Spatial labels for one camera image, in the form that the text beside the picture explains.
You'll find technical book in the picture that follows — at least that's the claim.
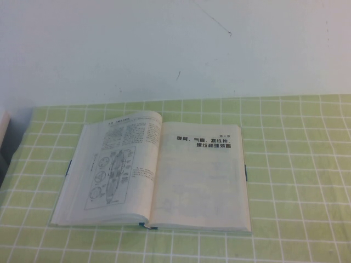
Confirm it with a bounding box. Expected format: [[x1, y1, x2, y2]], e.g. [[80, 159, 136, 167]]
[[49, 110, 254, 235]]

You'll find green checked tablecloth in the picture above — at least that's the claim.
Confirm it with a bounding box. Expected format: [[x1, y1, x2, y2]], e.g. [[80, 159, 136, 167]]
[[0, 94, 351, 263]]

